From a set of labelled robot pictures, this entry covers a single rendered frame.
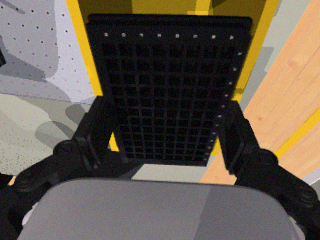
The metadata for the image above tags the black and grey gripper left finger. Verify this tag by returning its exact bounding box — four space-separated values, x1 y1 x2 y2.
0 95 113 240

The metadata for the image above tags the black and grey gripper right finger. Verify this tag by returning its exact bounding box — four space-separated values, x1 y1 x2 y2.
217 100 320 240

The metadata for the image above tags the yellow open-top bin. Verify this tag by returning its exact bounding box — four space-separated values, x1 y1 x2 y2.
66 0 279 103

